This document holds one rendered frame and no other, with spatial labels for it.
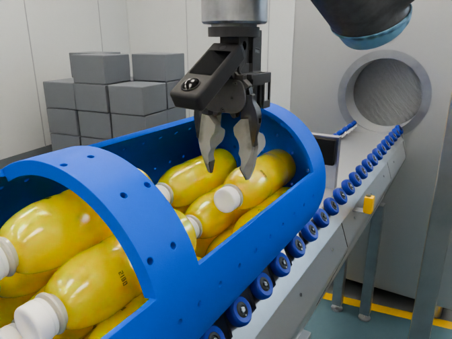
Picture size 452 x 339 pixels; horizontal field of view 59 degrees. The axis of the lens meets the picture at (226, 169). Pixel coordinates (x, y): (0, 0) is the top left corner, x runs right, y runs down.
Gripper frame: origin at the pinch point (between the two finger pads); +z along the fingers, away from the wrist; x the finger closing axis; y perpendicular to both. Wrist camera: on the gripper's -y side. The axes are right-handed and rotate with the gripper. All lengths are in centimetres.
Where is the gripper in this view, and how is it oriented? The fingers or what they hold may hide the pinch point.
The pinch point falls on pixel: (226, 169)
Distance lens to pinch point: 59.3
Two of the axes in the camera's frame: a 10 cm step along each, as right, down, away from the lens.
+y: 5.2, -2.6, 8.1
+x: -8.5, -1.6, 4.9
